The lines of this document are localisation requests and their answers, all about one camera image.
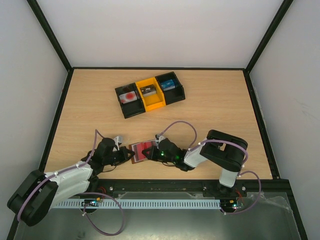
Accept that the black enclosure frame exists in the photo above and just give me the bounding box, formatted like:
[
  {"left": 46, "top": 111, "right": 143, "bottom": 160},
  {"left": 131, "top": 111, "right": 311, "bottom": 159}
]
[{"left": 0, "top": 0, "right": 308, "bottom": 240}]

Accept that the yellow middle bin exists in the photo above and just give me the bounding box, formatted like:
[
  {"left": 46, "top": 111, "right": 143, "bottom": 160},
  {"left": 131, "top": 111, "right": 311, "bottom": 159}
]
[{"left": 135, "top": 77, "right": 166, "bottom": 112}]

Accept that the black bin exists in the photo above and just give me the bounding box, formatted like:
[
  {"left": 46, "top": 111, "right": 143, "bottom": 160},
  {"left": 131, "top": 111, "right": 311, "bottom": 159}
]
[
  {"left": 114, "top": 83, "right": 146, "bottom": 119},
  {"left": 155, "top": 71, "right": 186, "bottom": 105}
]

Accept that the right black bin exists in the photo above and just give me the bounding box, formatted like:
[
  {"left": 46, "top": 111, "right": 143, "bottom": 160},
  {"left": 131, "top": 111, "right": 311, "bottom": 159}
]
[{"left": 155, "top": 71, "right": 186, "bottom": 105}]

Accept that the light blue cable duct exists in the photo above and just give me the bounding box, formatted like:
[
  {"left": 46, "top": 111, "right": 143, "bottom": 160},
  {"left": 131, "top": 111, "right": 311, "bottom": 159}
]
[{"left": 55, "top": 198, "right": 221, "bottom": 210}]

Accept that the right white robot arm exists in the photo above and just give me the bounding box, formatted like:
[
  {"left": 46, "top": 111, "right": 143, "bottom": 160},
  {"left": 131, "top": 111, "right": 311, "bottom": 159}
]
[{"left": 141, "top": 129, "right": 249, "bottom": 196}]

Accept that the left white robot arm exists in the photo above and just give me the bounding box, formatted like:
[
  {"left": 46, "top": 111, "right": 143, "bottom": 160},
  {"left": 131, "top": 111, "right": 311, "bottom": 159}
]
[{"left": 7, "top": 136, "right": 135, "bottom": 227}]

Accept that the left black bin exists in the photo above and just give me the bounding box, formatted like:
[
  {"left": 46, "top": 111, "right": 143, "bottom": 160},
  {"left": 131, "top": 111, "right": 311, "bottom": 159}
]
[{"left": 114, "top": 83, "right": 146, "bottom": 119}]

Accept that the brown leather card holder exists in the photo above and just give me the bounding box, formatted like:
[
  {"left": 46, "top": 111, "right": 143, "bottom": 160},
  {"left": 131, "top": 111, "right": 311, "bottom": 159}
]
[{"left": 129, "top": 139, "right": 156, "bottom": 164}]

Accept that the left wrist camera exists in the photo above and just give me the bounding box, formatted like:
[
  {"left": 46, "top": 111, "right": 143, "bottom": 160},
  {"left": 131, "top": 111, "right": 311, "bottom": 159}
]
[{"left": 112, "top": 135, "right": 123, "bottom": 152}]

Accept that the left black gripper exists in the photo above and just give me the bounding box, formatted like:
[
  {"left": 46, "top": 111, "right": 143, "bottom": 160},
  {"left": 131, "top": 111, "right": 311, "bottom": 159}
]
[{"left": 103, "top": 146, "right": 135, "bottom": 166}]

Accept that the grey vip card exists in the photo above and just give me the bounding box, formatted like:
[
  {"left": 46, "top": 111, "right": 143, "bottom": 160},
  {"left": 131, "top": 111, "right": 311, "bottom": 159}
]
[{"left": 140, "top": 84, "right": 157, "bottom": 97}]

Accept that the blue card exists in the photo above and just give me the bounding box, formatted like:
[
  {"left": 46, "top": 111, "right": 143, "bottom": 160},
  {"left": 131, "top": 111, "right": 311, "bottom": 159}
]
[{"left": 160, "top": 79, "right": 176, "bottom": 91}]

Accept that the red white card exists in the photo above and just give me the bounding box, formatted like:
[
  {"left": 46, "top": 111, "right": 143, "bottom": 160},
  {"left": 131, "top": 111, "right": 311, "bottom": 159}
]
[{"left": 119, "top": 91, "right": 138, "bottom": 104}]

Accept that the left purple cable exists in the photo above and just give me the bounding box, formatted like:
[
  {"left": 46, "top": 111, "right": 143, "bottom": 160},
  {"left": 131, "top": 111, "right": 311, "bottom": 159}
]
[{"left": 16, "top": 128, "right": 125, "bottom": 237}]

